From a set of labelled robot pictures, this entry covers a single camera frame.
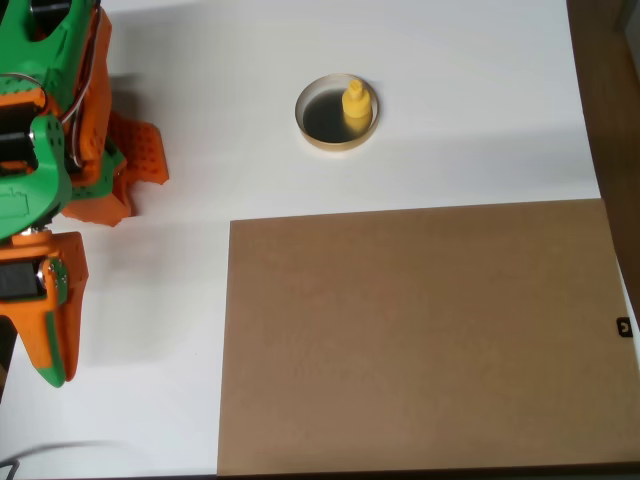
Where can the small yellow figure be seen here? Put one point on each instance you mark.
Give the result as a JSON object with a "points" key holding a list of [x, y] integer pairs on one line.
{"points": [[356, 107]]}

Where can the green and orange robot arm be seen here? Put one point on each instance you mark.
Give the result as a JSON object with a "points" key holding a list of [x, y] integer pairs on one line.
{"points": [[45, 55]]}

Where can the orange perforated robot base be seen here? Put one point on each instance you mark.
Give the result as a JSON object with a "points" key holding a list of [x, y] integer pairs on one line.
{"points": [[142, 150]]}

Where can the round shallow metal bowl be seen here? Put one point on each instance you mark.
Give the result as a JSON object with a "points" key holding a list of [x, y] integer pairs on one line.
{"points": [[325, 115]]}

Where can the white sheet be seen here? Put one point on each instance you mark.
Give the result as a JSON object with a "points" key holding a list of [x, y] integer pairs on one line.
{"points": [[350, 175]]}

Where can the brown fibreboard panel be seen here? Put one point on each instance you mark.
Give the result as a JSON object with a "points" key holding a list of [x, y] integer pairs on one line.
{"points": [[420, 345]]}

